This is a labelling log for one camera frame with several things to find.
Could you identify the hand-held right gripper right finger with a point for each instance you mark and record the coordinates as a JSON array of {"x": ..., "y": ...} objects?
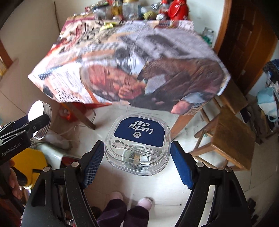
[{"x": 183, "y": 165}]

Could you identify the pink slipper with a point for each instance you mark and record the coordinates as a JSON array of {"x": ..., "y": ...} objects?
[
  {"x": 145, "y": 203},
  {"x": 114, "y": 195}
]

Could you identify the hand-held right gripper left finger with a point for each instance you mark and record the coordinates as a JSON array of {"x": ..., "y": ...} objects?
[{"x": 93, "y": 165}]

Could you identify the yellow plastic stool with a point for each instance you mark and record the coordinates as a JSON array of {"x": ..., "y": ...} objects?
[{"x": 30, "y": 161}]

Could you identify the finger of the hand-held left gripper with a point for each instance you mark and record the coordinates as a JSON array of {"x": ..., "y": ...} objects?
[
  {"x": 18, "y": 122},
  {"x": 39, "y": 123}
]

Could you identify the green custard apple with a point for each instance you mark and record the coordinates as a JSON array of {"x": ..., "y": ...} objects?
[{"x": 150, "y": 14}]

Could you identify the person's left hand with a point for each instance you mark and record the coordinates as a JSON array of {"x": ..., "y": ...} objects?
[{"x": 14, "y": 179}]

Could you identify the red plastic stool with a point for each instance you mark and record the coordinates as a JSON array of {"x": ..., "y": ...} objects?
[{"x": 72, "y": 113}]

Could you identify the printed newspaper tablecloth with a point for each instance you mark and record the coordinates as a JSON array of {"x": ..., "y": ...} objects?
[{"x": 130, "y": 65}]

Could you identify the wooden stool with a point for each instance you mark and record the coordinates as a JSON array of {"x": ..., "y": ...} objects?
[
  {"x": 233, "y": 96},
  {"x": 231, "y": 133}
]

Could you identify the green plastic bottles pack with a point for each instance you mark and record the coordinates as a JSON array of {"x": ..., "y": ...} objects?
[{"x": 208, "y": 37}]

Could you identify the clear plastic jar gold lid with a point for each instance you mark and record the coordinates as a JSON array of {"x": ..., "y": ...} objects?
[{"x": 130, "y": 9}]

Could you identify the pile of clothes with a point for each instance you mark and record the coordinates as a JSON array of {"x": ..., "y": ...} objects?
[{"x": 270, "y": 96}]

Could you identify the dark wooden door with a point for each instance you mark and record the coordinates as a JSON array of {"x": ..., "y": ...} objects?
[{"x": 246, "y": 43}]

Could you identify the crumpled foil ball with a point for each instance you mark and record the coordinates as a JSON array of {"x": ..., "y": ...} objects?
[{"x": 162, "y": 16}]

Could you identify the person's right leg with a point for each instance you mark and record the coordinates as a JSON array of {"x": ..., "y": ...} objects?
[{"x": 137, "y": 218}]

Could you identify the clear plastic lid blue label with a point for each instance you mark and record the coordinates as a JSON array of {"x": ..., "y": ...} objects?
[{"x": 139, "y": 131}]

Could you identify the green snack packet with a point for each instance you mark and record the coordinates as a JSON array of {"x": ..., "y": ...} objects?
[{"x": 106, "y": 25}]

